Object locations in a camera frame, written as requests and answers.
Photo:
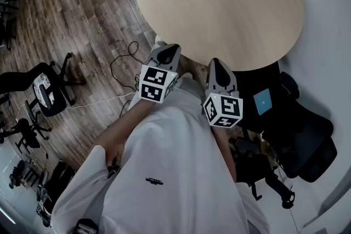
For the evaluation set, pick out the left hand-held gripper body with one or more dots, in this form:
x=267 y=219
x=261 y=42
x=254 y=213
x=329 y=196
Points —
x=159 y=85

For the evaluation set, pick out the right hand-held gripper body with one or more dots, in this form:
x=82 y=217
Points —
x=227 y=109

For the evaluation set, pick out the person's left forearm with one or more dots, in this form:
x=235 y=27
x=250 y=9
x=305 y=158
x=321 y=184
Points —
x=123 y=123

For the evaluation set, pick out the person's right forearm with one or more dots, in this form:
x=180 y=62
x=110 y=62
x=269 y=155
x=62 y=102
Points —
x=223 y=145

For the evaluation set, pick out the large black mesh office chair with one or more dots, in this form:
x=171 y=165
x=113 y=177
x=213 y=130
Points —
x=299 y=142

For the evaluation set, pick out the round beige wooden table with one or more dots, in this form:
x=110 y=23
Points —
x=225 y=24

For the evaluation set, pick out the small blue screen device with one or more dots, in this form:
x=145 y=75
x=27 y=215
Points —
x=262 y=102

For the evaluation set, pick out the person's white shirt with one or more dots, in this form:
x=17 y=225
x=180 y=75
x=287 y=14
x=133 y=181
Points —
x=175 y=161

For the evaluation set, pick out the black chair with patterned seat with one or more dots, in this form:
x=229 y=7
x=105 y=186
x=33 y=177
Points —
x=52 y=101

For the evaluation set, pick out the black bag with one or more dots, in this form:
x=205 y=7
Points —
x=61 y=178

